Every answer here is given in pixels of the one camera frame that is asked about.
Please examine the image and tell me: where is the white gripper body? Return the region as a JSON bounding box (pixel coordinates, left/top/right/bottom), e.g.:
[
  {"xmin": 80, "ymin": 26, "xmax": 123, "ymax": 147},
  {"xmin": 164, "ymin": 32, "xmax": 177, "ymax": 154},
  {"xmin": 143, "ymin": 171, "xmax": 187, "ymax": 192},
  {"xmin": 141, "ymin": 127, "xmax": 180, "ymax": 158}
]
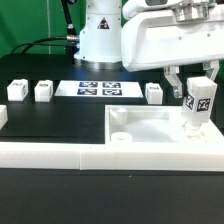
[{"xmin": 121, "ymin": 9, "xmax": 224, "ymax": 71}]

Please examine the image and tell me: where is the white U-shaped obstacle fence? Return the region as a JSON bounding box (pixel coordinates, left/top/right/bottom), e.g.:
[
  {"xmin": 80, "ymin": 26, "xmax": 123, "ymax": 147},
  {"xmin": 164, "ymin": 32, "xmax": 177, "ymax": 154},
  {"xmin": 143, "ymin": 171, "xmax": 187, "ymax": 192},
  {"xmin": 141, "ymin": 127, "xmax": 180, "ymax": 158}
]
[{"xmin": 0, "ymin": 104, "xmax": 224, "ymax": 172}]

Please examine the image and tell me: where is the white sheet with markers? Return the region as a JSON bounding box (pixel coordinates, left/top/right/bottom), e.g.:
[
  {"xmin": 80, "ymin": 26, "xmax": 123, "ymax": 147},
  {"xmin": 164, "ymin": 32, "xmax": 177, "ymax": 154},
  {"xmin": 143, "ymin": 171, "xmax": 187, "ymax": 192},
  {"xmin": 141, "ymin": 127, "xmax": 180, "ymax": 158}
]
[{"xmin": 55, "ymin": 80, "xmax": 143, "ymax": 98}]

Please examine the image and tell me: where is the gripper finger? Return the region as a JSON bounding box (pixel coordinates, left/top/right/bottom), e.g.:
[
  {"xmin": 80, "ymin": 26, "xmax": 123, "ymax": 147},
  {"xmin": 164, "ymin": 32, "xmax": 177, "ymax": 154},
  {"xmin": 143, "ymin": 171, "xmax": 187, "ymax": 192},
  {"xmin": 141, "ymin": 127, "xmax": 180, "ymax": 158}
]
[
  {"xmin": 203, "ymin": 60, "xmax": 220, "ymax": 81},
  {"xmin": 164, "ymin": 66, "xmax": 183, "ymax": 98}
]

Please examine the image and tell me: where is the white square table top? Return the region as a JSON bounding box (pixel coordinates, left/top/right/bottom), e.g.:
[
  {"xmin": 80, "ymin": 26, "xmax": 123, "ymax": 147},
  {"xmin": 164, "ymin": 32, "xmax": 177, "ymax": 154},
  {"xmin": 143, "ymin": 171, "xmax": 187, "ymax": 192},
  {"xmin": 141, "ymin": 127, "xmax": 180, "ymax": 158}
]
[{"xmin": 105, "ymin": 105, "xmax": 215, "ymax": 143}]

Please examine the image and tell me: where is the black cable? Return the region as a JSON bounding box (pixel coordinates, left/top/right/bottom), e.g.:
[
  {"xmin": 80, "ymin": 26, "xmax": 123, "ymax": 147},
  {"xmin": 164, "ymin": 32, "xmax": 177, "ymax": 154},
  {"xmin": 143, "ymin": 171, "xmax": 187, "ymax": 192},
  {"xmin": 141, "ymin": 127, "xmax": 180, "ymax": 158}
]
[{"xmin": 9, "ymin": 0, "xmax": 81, "ymax": 55}]

